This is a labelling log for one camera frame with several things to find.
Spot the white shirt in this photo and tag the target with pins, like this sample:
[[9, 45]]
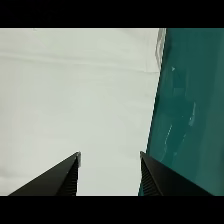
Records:
[[76, 100]]

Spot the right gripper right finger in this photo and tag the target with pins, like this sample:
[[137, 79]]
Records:
[[163, 180]]

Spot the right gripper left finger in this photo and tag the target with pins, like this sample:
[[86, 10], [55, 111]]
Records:
[[61, 178]]

